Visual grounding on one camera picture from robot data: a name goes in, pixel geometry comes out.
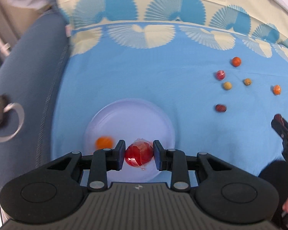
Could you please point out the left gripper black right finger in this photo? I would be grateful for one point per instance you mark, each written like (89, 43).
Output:
(223, 191)

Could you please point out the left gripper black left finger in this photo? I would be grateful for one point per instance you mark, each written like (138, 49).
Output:
(57, 189)

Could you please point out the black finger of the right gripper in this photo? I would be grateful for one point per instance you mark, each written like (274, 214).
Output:
(282, 130)

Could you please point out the tan round fruit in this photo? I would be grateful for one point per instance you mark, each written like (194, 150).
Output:
(247, 81)

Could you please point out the large front orange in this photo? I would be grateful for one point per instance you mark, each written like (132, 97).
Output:
(104, 142)

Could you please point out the yellow round fruit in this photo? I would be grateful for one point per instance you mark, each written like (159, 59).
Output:
(227, 85)

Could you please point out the red fruit back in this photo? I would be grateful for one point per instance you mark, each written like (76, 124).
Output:
(220, 75)

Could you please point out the red fruit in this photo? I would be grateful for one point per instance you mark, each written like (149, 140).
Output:
(139, 154)
(220, 75)

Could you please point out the red fruit front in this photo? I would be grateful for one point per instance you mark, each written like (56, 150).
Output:
(139, 154)

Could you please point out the dark red jujube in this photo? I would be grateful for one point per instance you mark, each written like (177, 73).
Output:
(221, 108)
(279, 118)

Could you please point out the small orange far back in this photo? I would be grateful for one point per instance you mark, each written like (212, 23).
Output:
(236, 61)

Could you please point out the blue patterned tablecloth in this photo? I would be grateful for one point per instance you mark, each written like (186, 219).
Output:
(167, 52)

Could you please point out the lavender round plate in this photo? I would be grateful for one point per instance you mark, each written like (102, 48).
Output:
(129, 120)

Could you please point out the blue fabric sofa armrest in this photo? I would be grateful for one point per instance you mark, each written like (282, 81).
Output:
(31, 76)

